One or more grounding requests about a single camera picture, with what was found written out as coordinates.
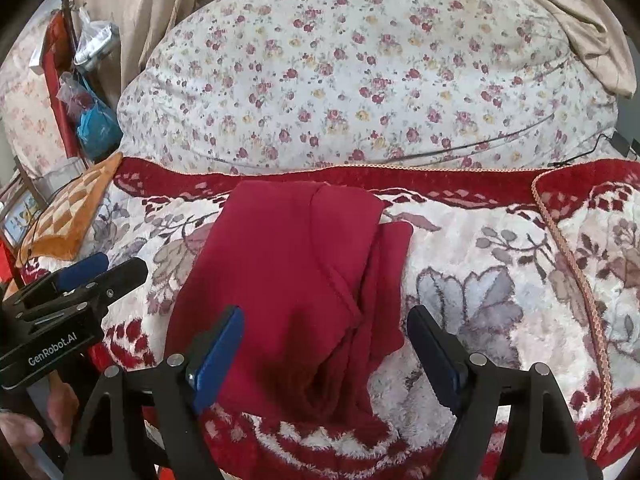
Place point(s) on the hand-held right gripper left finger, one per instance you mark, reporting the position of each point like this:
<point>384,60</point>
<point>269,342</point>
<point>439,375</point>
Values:
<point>220,350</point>

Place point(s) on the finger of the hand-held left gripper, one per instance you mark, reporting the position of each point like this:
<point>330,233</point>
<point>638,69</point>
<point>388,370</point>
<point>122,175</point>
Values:
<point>85,269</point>
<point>125,277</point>

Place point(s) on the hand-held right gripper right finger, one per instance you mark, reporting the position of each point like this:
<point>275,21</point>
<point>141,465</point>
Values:
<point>435,355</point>

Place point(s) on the red sweater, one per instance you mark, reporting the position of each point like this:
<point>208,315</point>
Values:
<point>280,285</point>

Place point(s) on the person's left hand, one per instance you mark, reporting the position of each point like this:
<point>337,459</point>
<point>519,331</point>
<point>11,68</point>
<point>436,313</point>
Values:
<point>62,410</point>

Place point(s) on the orange checkered cushion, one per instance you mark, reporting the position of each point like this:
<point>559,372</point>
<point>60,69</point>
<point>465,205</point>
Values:
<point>70,210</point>

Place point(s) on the red floral plush blanket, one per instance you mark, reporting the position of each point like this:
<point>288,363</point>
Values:
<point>475,285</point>

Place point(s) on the framed picture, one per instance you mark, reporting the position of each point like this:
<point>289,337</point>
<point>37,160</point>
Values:
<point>20,215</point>

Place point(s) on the blue plastic bag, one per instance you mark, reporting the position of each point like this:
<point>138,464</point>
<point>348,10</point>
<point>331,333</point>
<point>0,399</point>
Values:
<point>97,127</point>

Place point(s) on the clear plastic bag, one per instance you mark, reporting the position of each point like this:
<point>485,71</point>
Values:
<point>95,42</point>

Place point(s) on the beige curtain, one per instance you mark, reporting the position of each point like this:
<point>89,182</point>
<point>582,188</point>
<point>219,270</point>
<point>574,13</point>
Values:
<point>145,15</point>

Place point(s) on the white floral quilt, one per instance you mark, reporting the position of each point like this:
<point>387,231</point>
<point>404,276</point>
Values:
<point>350,60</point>

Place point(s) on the beige cloth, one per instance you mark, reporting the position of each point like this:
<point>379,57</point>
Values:
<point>575,5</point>

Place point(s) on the red wooden frame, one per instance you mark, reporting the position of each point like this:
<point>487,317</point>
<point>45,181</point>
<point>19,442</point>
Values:
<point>55,75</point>

